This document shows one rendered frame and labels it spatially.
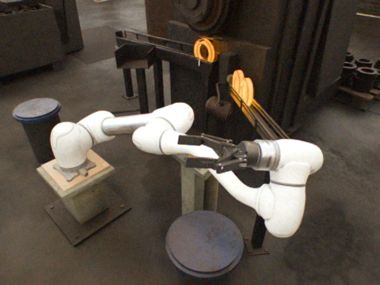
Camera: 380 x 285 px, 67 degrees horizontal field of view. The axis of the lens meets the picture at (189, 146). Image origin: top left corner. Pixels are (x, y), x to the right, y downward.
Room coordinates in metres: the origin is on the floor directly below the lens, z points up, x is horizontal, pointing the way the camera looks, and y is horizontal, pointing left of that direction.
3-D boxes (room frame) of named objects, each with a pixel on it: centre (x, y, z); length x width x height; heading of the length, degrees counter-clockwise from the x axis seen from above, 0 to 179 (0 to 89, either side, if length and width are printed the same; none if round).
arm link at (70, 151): (1.25, 0.65, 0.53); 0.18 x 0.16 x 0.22; 148
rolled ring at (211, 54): (2.06, -0.11, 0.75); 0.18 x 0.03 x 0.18; 42
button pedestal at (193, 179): (1.06, -0.02, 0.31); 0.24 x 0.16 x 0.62; 42
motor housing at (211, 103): (1.72, -0.22, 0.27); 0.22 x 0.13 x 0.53; 42
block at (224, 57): (1.89, -0.27, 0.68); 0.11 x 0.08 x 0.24; 132
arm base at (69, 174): (1.23, 0.64, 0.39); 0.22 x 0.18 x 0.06; 48
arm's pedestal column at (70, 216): (1.25, 0.65, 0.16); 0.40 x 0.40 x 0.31; 46
